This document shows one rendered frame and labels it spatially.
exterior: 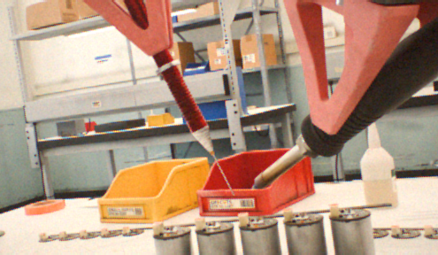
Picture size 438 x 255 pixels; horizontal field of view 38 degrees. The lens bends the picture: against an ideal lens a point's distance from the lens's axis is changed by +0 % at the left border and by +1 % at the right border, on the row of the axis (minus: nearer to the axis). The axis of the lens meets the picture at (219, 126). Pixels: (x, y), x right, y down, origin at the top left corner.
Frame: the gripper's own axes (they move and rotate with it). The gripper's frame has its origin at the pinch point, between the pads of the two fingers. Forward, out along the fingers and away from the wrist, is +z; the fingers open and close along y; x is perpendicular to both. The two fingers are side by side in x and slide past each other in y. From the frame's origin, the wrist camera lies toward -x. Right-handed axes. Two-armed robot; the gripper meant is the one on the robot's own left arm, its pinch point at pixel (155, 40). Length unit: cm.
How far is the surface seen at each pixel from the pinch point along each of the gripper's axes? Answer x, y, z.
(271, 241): -0.7, 0.2, 14.0
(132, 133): 87, 278, -11
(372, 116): -8.9, -7.9, 9.2
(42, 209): 37, 51, 6
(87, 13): 81, 286, -79
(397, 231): -7.9, 18.0, 21.5
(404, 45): -11.2, -10.4, 6.9
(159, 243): 5.7, 0.4, 11.3
